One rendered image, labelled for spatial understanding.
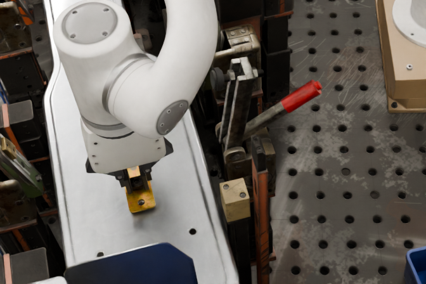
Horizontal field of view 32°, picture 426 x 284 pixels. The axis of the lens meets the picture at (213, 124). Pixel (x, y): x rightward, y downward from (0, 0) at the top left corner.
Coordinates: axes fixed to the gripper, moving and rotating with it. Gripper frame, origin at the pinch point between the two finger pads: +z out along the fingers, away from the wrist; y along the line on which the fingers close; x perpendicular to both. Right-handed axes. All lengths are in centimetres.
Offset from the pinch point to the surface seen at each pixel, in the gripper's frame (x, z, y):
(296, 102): 0.9, -9.5, -23.1
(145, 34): -56, 33, -8
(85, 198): -0.4, 3.4, 7.6
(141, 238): 7.9, 3.4, 1.0
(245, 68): 0.2, -18.1, -16.7
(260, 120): 0.2, -6.5, -18.4
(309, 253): 3.2, 33.4, -25.8
